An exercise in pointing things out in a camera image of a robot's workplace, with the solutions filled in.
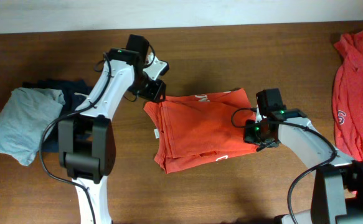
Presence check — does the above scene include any navy folded garment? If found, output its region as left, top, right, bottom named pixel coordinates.
left=22, top=79, right=92, bottom=152

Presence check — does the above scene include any left black cable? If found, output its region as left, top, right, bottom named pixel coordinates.
left=39, top=43, right=157, bottom=224

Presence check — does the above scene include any black cable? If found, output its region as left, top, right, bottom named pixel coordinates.
left=230, top=107, right=339, bottom=224
left=39, top=43, right=157, bottom=224

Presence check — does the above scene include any red crumpled shirt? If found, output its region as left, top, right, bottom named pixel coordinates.
left=332, top=31, right=363, bottom=161

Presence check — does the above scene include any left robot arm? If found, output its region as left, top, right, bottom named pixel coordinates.
left=58, top=49, right=169, bottom=223

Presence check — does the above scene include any grey folded shirt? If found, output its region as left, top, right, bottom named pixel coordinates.
left=0, top=88, right=65, bottom=166

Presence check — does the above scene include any orange FRAM t-shirt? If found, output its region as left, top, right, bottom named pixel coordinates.
left=144, top=88, right=257, bottom=174

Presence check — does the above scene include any right black cable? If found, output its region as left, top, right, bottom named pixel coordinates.
left=230, top=107, right=339, bottom=224

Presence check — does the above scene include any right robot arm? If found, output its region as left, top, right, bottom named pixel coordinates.
left=243, top=88, right=363, bottom=224

